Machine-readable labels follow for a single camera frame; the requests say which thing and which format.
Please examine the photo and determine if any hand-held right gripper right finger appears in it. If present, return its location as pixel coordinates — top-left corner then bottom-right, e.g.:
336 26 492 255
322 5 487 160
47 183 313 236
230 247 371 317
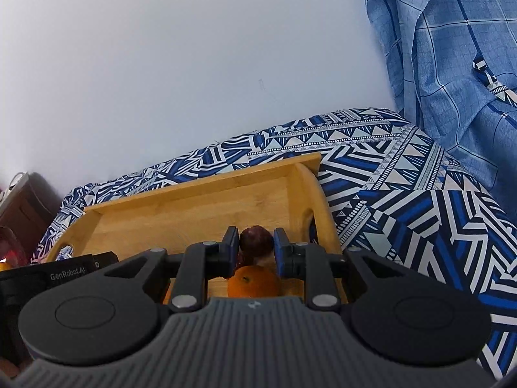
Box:
273 227 405 312

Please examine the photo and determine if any red plastic basket bowl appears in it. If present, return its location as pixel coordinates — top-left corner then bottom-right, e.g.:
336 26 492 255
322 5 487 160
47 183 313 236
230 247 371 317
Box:
0 226 23 265

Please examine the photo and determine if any wooden tray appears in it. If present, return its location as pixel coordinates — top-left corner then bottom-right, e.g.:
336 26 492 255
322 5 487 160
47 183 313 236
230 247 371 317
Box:
44 152 344 306

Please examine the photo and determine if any brownish orange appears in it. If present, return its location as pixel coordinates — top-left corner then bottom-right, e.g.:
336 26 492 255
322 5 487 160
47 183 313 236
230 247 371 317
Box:
227 265 282 298

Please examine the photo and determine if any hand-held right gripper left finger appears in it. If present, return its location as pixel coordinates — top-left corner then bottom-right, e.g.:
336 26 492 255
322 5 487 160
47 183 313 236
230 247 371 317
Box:
109 226 240 313

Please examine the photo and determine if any red date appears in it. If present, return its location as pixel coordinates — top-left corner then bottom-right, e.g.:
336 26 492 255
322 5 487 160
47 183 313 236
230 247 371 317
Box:
239 225 272 257

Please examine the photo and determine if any blue plaid cloth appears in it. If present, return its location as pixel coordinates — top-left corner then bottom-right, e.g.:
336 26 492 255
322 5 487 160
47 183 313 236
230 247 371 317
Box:
361 0 517 197

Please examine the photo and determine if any brown box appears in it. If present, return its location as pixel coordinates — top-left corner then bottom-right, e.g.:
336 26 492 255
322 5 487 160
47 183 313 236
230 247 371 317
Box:
0 172 63 259

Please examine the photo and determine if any white paper bag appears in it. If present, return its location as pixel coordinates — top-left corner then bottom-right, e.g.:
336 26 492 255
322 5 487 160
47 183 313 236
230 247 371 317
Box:
0 172 26 203

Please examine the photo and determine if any blue white patterned tablecloth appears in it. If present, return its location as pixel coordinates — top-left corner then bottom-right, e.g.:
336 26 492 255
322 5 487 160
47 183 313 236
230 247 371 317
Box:
34 108 517 381

